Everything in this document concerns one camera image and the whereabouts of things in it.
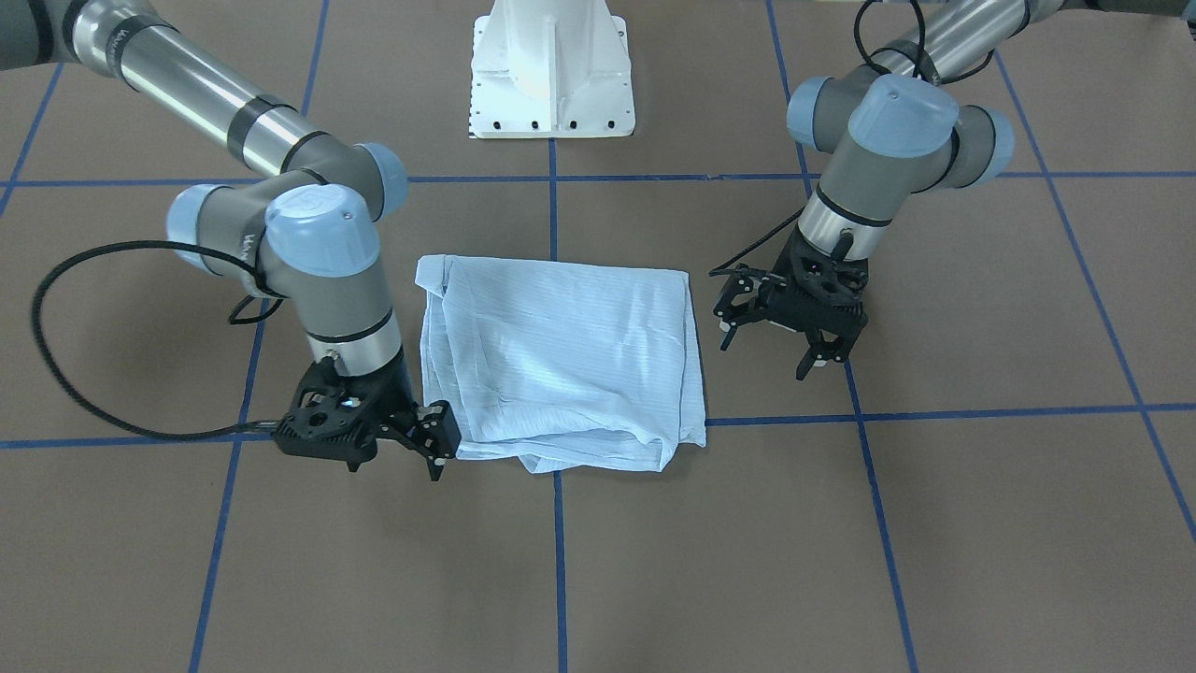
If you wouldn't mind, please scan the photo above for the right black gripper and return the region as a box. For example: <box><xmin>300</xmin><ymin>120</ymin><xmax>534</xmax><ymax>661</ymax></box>
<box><xmin>313</xmin><ymin>348</ymin><xmax>460</xmax><ymax>482</ymax></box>

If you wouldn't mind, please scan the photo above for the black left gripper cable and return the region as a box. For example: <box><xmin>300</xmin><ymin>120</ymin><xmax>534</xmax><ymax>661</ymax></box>
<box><xmin>708</xmin><ymin>0</ymin><xmax>996</xmax><ymax>279</ymax></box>

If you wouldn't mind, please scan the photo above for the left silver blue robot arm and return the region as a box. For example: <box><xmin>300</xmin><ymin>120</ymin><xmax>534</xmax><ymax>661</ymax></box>
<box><xmin>762</xmin><ymin>1</ymin><xmax>1062</xmax><ymax>379</ymax></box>

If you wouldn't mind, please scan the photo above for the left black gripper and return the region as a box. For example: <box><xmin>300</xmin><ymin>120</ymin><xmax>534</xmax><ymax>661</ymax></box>
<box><xmin>785</xmin><ymin>230</ymin><xmax>869</xmax><ymax>380</ymax></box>

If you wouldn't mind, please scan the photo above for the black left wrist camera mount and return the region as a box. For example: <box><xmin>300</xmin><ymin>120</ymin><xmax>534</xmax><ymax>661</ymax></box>
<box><xmin>708</xmin><ymin>264</ymin><xmax>804</xmax><ymax>351</ymax></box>

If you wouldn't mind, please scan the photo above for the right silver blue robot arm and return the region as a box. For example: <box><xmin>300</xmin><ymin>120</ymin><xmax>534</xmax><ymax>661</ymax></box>
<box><xmin>4</xmin><ymin>1</ymin><xmax>462</xmax><ymax>481</ymax></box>

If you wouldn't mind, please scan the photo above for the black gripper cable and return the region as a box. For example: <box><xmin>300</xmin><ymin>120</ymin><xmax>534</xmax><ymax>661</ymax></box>
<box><xmin>31</xmin><ymin>240</ymin><xmax>286</xmax><ymax>442</ymax></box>
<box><xmin>708</xmin><ymin>0</ymin><xmax>996</xmax><ymax>279</ymax></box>

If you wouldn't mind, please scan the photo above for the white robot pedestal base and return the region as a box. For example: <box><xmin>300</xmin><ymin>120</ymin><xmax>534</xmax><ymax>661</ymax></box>
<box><xmin>466</xmin><ymin>1</ymin><xmax>636</xmax><ymax>139</ymax></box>

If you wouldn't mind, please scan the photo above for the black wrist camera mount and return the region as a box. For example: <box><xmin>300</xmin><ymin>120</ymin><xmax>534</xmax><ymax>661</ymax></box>
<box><xmin>708</xmin><ymin>264</ymin><xmax>804</xmax><ymax>351</ymax></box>
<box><xmin>270</xmin><ymin>356</ymin><xmax>379</xmax><ymax>472</ymax></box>

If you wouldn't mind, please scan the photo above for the light blue long-sleeve shirt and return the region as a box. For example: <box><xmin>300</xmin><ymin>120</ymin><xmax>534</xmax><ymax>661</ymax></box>
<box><xmin>415</xmin><ymin>253</ymin><xmax>706</xmax><ymax>475</ymax></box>

